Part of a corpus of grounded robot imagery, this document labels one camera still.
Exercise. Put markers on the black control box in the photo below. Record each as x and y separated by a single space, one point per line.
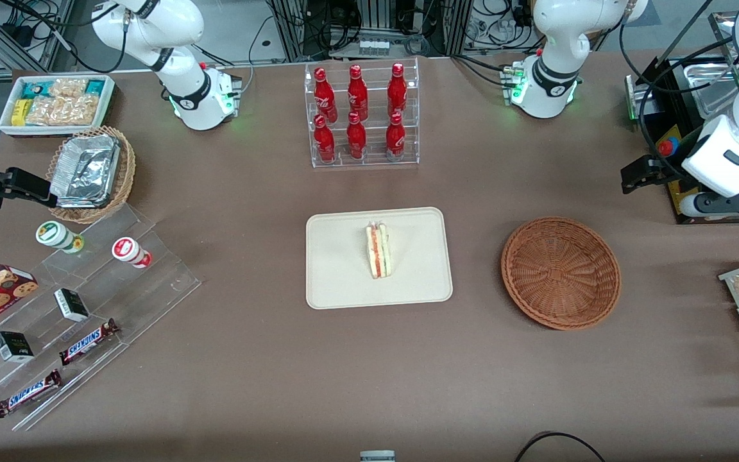
668 96

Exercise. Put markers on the round brown wicker basket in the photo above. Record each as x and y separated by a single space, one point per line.
559 273

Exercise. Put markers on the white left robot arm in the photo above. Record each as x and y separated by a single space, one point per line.
555 45

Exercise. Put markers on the steel pan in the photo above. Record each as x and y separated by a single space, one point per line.
725 32
709 90

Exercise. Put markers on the green lid drink bottle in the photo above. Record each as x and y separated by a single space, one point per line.
55 235

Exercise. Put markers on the aluminium foil tray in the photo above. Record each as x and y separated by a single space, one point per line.
86 170

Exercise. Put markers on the white power strip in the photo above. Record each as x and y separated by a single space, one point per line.
374 47

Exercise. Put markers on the large clear cracker bag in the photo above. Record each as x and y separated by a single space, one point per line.
65 110

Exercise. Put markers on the yellow snack packet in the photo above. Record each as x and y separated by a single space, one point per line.
19 112

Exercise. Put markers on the teal snack packet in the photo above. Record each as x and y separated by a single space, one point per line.
33 90
95 87

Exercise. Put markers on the aluminium frame rack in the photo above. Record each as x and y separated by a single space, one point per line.
292 29

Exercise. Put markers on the small grey device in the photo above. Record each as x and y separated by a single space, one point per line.
377 456

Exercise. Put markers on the small black box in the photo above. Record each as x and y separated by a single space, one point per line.
13 346
72 305

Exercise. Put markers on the black diagonal pole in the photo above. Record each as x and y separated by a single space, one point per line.
687 32

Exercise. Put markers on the snickers bar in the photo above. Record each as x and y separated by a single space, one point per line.
28 393
87 342

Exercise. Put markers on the red cola bottle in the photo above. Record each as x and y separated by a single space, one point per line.
397 90
395 140
356 140
324 142
326 96
357 93

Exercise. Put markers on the white plastic snack bin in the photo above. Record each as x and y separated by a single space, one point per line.
108 102

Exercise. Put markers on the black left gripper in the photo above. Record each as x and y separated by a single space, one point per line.
663 168

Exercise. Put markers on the triangle sandwich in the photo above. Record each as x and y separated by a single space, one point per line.
378 250

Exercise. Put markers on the red lid drink bottle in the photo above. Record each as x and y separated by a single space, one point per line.
129 250

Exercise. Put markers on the small clear cracker bag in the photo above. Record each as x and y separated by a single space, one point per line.
68 87

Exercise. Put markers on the clear acrylic bottle rack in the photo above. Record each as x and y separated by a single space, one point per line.
376 160

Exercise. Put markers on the light brown wicker basket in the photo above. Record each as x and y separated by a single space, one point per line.
127 167

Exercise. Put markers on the cream rectangular tray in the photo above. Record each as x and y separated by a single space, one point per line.
337 269

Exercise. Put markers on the red emergency stop button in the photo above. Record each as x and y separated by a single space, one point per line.
665 147

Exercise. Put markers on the clear acrylic stepped shelf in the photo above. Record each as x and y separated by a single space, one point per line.
151 282

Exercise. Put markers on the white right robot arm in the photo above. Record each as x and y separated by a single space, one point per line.
177 83

